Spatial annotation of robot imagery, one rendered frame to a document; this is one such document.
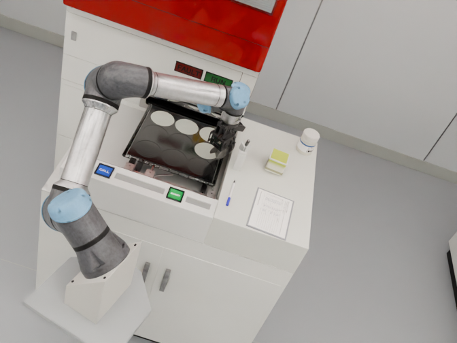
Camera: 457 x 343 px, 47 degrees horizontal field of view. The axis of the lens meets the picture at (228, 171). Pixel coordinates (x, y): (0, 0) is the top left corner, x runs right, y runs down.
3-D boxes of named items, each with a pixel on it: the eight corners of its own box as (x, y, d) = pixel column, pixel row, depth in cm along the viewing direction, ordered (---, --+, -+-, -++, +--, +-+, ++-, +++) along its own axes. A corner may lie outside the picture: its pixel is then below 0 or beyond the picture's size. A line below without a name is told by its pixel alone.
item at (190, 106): (139, 104, 235) (143, 86, 229) (233, 136, 237) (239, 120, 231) (139, 106, 234) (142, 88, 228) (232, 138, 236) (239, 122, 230)
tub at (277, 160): (267, 158, 213) (273, 146, 209) (284, 166, 213) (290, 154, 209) (263, 170, 208) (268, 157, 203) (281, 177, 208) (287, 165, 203)
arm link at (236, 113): (226, 80, 189) (245, 79, 194) (217, 105, 197) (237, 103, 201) (236, 94, 185) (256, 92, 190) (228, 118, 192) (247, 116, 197)
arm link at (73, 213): (77, 251, 144) (50, 210, 140) (64, 243, 156) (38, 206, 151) (113, 224, 149) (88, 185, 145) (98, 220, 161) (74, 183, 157)
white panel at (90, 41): (62, 79, 237) (69, -3, 211) (234, 139, 241) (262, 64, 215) (60, 83, 235) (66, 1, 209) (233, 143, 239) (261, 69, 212)
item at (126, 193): (67, 177, 196) (70, 150, 187) (208, 224, 199) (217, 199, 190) (56, 194, 189) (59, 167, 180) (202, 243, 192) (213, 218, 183)
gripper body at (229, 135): (206, 142, 205) (213, 118, 198) (219, 134, 211) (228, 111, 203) (220, 153, 203) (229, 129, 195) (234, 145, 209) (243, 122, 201)
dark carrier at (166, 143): (152, 106, 229) (152, 105, 229) (227, 132, 231) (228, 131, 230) (126, 154, 203) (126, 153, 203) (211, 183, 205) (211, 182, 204)
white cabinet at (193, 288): (85, 216, 290) (103, 98, 236) (251, 271, 294) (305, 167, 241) (31, 314, 241) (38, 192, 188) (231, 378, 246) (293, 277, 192)
